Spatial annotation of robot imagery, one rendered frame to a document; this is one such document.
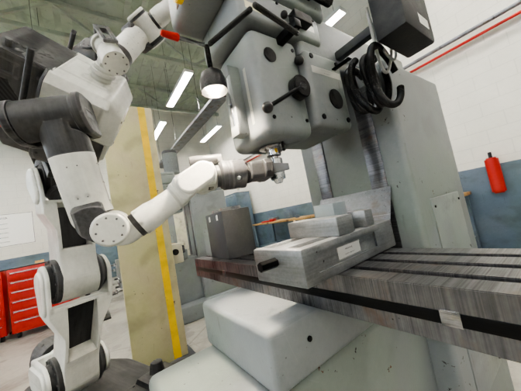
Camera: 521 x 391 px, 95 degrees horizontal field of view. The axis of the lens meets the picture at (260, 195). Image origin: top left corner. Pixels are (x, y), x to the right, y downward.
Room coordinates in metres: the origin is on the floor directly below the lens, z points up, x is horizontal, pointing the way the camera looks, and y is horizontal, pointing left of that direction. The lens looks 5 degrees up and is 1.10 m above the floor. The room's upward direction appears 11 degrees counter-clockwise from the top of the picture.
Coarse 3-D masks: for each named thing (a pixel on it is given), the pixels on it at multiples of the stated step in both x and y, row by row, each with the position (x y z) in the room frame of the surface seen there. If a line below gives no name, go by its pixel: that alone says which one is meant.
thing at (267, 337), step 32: (224, 320) 0.62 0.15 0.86; (256, 320) 0.54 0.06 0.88; (288, 320) 0.51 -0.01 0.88; (320, 320) 0.55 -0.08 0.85; (352, 320) 0.62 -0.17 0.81; (224, 352) 0.65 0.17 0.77; (256, 352) 0.51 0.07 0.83; (288, 352) 0.49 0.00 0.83; (320, 352) 0.54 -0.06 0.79; (288, 384) 0.48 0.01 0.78
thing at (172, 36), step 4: (160, 32) 0.67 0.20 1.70; (164, 32) 0.67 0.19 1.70; (168, 32) 0.68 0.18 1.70; (172, 32) 0.69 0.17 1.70; (164, 36) 0.68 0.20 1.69; (168, 36) 0.69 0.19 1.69; (172, 36) 0.69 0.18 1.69; (176, 36) 0.70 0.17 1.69; (180, 36) 0.71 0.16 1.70; (176, 40) 0.71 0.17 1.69; (184, 40) 0.72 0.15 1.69; (188, 40) 0.72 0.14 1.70; (192, 40) 0.73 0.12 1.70; (196, 44) 0.74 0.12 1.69; (200, 44) 0.75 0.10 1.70; (204, 44) 0.75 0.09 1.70
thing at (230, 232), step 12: (216, 216) 0.96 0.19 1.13; (228, 216) 0.92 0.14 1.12; (240, 216) 0.95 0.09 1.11; (216, 228) 0.98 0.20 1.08; (228, 228) 0.92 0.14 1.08; (240, 228) 0.94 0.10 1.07; (252, 228) 0.97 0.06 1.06; (216, 240) 1.01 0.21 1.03; (228, 240) 0.91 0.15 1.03; (240, 240) 0.94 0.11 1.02; (252, 240) 0.96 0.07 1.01; (216, 252) 1.03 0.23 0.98; (228, 252) 0.91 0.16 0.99; (240, 252) 0.93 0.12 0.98; (252, 252) 0.96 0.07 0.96
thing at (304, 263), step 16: (368, 224) 0.57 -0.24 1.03; (384, 224) 0.62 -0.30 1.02; (288, 240) 0.58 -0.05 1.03; (304, 240) 0.53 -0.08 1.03; (320, 240) 0.49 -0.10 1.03; (336, 240) 0.49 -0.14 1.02; (352, 240) 0.53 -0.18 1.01; (368, 240) 0.57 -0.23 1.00; (384, 240) 0.61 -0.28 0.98; (256, 256) 0.54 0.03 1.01; (272, 256) 0.49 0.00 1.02; (288, 256) 0.45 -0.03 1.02; (304, 256) 0.43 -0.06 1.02; (320, 256) 0.46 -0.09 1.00; (336, 256) 0.49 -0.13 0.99; (352, 256) 0.53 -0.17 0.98; (368, 256) 0.56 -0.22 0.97; (272, 272) 0.50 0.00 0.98; (288, 272) 0.46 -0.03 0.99; (304, 272) 0.43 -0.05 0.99; (320, 272) 0.45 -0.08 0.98; (336, 272) 0.48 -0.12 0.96; (304, 288) 0.44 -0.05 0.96
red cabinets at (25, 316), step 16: (0, 272) 3.51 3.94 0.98; (16, 272) 3.55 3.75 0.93; (32, 272) 3.64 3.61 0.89; (0, 288) 3.49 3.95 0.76; (16, 288) 3.55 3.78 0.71; (32, 288) 3.63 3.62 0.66; (0, 304) 3.48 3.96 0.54; (16, 304) 3.55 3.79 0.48; (32, 304) 3.62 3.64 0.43; (0, 320) 3.47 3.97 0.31; (16, 320) 3.54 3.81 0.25; (32, 320) 3.62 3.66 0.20; (0, 336) 3.47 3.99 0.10
